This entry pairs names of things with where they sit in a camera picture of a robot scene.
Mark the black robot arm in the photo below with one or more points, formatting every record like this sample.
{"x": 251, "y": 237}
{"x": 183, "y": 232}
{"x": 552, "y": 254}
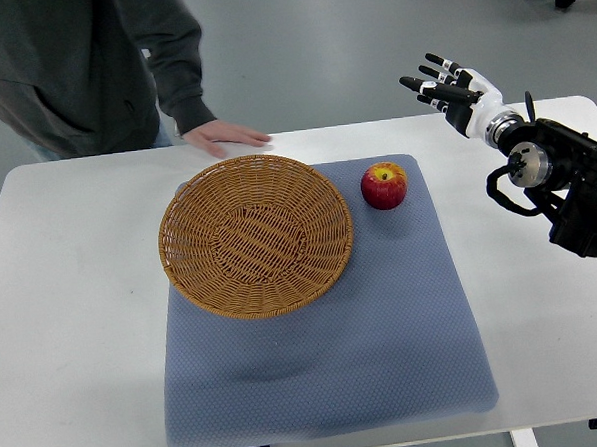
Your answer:
{"x": 551, "y": 170}

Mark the blue-grey padded mat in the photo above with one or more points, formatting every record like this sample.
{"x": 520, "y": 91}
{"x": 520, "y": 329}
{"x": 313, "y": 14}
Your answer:
{"x": 393, "y": 341}

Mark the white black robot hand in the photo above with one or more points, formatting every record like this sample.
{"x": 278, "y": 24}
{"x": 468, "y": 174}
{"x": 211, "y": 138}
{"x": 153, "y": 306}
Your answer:
{"x": 469, "y": 102}

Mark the person in grey hoodie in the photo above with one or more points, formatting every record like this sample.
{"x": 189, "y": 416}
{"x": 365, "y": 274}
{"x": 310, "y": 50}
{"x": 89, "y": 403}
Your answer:
{"x": 90, "y": 77}

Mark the person's bare hand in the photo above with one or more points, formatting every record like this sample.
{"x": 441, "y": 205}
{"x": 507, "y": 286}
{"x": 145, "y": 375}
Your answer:
{"x": 209, "y": 135}

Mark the woven wicker basket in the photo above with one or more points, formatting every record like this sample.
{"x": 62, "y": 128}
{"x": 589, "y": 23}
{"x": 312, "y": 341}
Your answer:
{"x": 255, "y": 237}

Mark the red apple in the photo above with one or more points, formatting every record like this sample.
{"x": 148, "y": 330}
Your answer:
{"x": 384, "y": 185}

